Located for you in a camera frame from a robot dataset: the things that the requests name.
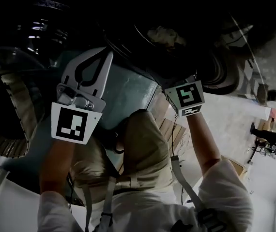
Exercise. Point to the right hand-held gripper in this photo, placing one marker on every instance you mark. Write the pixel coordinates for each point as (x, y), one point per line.
(188, 98)

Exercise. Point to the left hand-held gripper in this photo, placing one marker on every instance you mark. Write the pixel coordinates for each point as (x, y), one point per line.
(70, 124)

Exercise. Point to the grey washing machine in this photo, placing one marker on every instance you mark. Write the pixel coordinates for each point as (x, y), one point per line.
(201, 57)

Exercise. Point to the cream white clothes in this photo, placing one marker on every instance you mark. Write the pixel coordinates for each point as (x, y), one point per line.
(162, 36)

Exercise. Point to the white woven laundry basket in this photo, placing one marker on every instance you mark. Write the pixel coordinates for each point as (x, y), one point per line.
(17, 86)

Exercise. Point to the person's right forearm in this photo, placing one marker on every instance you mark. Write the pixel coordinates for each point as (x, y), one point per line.
(201, 141)

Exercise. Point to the person's left forearm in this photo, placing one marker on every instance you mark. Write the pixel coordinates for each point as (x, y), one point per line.
(55, 165)

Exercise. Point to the person's beige trousers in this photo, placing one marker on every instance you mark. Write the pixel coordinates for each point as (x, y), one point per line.
(147, 149)

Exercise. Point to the brown cardboard box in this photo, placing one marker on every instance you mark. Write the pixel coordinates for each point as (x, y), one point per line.
(236, 165)

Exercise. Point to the person's white shirt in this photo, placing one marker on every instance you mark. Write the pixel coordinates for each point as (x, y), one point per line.
(152, 214)

